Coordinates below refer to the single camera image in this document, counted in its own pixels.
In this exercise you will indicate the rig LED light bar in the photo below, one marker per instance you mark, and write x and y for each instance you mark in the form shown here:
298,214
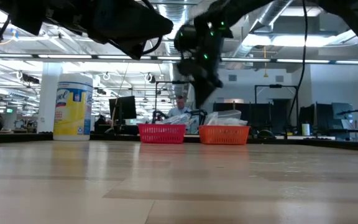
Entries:
303,61

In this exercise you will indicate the small red mesh basket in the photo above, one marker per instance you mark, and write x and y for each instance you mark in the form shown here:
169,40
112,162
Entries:
162,133

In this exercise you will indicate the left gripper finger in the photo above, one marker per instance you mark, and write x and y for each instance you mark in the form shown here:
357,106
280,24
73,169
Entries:
135,21

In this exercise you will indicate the black desk monitor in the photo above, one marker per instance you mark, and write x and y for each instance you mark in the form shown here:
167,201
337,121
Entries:
322,118

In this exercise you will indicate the orange mesh basket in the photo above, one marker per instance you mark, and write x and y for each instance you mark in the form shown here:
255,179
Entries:
224,135

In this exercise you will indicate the Lysol wipes canister yellow label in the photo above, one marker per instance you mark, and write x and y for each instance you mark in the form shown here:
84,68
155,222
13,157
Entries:
73,109

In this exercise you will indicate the white cup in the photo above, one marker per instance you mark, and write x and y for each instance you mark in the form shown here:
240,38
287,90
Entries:
305,130

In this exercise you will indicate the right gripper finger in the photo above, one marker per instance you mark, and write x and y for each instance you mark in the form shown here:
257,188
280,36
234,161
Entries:
205,93

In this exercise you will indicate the person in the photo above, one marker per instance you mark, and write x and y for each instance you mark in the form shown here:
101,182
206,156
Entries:
180,107

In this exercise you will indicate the silver air duct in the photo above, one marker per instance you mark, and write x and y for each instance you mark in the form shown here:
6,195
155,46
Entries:
272,12
174,15

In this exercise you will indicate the black background monitor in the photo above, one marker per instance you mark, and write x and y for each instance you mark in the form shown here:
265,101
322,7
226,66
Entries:
123,107

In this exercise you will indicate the bagged toothbrush blue bristles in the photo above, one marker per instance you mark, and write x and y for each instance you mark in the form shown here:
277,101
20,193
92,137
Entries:
180,119

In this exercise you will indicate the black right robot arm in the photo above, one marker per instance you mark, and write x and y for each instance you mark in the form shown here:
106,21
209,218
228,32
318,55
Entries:
353,15

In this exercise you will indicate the white building column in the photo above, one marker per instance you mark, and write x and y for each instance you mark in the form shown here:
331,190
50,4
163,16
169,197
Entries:
47,105

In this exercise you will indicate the black partition panel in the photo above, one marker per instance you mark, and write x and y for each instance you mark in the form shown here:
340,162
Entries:
259,112

